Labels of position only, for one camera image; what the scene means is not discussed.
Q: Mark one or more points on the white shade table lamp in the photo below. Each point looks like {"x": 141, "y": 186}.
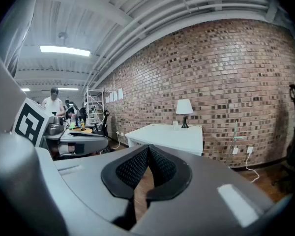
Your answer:
{"x": 184, "y": 106}

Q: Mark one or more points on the white paper sheet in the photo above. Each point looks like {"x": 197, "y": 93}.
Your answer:
{"x": 120, "y": 93}
{"x": 107, "y": 99}
{"x": 111, "y": 97}
{"x": 115, "y": 96}

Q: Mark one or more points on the round wooden table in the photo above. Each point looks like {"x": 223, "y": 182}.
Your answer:
{"x": 84, "y": 130}

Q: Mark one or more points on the white ceiling pipe bundle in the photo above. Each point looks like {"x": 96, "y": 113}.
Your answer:
{"x": 186, "y": 6}

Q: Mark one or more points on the white table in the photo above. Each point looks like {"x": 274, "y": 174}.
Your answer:
{"x": 162, "y": 136}

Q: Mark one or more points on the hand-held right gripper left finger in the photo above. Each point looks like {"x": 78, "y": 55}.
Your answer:
{"x": 93, "y": 176}

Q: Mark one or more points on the white metal shelf rack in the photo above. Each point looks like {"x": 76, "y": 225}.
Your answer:
{"x": 94, "y": 107}

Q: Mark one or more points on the white wall socket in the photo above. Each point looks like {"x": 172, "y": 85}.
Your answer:
{"x": 235, "y": 151}

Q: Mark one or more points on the yellow drink bottle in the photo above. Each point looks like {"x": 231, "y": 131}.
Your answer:
{"x": 82, "y": 124}

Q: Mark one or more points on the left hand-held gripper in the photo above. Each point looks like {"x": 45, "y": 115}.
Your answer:
{"x": 30, "y": 123}

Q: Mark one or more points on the ceiling light panel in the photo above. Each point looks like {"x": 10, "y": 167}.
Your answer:
{"x": 25, "y": 89}
{"x": 64, "y": 50}
{"x": 67, "y": 89}

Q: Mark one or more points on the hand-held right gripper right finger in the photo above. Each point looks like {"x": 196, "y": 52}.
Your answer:
{"x": 199, "y": 205}

